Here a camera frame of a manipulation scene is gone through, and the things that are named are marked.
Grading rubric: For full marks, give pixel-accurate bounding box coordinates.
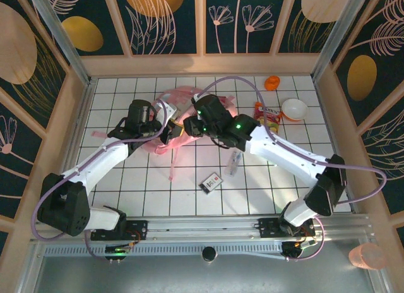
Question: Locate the pink student backpack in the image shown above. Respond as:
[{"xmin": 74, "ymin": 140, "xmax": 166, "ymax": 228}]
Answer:
[{"xmin": 91, "ymin": 86, "xmax": 237, "ymax": 182}]

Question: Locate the small black white card box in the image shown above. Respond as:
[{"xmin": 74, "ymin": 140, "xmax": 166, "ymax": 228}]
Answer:
[{"xmin": 198, "ymin": 172, "xmax": 225, "ymax": 196}]

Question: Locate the Fox's fruit candy bag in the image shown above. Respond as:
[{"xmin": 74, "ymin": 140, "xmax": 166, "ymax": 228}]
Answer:
[{"xmin": 253, "ymin": 102, "xmax": 282, "ymax": 135}]

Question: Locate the crumpled orange cup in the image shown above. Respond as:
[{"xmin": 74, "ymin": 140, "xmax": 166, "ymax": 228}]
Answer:
[{"xmin": 264, "ymin": 75, "xmax": 281, "ymax": 91}]

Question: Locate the orange and white bowl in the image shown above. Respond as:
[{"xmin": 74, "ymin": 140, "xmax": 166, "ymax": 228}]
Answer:
[{"xmin": 281, "ymin": 98, "xmax": 309, "ymax": 122}]

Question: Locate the black round knob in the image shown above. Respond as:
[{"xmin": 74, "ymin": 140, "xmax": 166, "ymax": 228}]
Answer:
[{"xmin": 201, "ymin": 246, "xmax": 218, "ymax": 261}]

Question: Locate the small circuit board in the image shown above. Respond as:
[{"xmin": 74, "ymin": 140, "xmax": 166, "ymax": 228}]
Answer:
[
  {"xmin": 105, "ymin": 242, "xmax": 140, "ymax": 263},
  {"xmin": 282, "ymin": 237, "xmax": 318, "ymax": 261}
]

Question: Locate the pink translucent cup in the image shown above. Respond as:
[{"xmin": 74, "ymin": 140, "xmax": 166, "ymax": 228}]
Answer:
[{"xmin": 348, "ymin": 242, "xmax": 386, "ymax": 270}]

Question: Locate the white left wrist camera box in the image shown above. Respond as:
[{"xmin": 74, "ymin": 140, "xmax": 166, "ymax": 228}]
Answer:
[{"xmin": 156, "ymin": 99, "xmax": 178, "ymax": 121}]

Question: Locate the dark floral wall panel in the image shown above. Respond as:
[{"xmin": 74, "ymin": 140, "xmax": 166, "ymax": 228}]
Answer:
[
  {"xmin": 53, "ymin": 0, "xmax": 127, "ymax": 56},
  {"xmin": 277, "ymin": 0, "xmax": 335, "ymax": 54},
  {"xmin": 205, "ymin": 0, "xmax": 275, "ymax": 55},
  {"xmin": 115, "ymin": 0, "xmax": 198, "ymax": 56}
]

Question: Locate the aluminium mounting rail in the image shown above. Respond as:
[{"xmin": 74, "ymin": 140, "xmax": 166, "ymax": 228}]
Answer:
[{"xmin": 31, "ymin": 213, "xmax": 378, "ymax": 243}]

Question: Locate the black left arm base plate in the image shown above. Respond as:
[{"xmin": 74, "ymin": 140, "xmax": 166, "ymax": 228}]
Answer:
[{"xmin": 90, "ymin": 220, "xmax": 149, "ymax": 242}]

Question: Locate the aluminium frame post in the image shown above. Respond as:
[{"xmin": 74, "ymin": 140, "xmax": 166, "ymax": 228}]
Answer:
[
  {"xmin": 311, "ymin": 0, "xmax": 378, "ymax": 82},
  {"xmin": 27, "ymin": 0, "xmax": 95, "ymax": 85}
]

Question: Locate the slotted metal cable tray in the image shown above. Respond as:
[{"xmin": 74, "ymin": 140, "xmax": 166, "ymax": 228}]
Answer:
[{"xmin": 44, "ymin": 242, "xmax": 285, "ymax": 259}]

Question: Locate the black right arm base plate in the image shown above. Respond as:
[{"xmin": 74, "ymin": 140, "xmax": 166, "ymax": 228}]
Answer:
[{"xmin": 258, "ymin": 217, "xmax": 316, "ymax": 239}]

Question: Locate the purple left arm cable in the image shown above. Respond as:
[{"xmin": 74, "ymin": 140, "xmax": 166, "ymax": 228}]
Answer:
[{"xmin": 33, "ymin": 99, "xmax": 173, "ymax": 261}]

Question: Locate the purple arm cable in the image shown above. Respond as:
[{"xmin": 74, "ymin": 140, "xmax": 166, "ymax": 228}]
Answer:
[
  {"xmin": 33, "ymin": 99, "xmax": 173, "ymax": 261},
  {"xmin": 198, "ymin": 76, "xmax": 388, "ymax": 262}
]

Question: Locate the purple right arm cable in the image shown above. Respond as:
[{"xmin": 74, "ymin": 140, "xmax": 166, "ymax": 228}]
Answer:
[{"xmin": 198, "ymin": 76, "xmax": 388, "ymax": 262}]

